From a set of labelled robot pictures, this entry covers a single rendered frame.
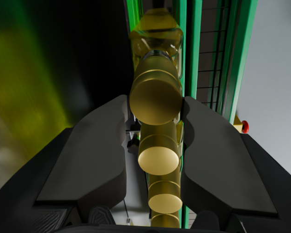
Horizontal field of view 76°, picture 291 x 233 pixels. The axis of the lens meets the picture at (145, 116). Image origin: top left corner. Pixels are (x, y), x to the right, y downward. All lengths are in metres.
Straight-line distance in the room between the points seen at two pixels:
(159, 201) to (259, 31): 0.49
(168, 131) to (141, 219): 0.68
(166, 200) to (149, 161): 0.05
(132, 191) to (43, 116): 0.51
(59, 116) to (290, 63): 0.58
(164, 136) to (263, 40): 0.48
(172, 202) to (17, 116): 0.16
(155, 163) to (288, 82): 0.56
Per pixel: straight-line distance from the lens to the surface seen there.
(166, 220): 0.24
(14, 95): 0.19
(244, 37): 0.34
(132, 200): 0.72
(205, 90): 0.44
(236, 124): 0.59
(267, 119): 0.71
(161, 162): 0.16
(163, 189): 0.19
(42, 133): 0.22
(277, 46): 0.61
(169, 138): 0.16
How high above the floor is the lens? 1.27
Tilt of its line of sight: 57 degrees down
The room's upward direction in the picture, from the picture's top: 174 degrees counter-clockwise
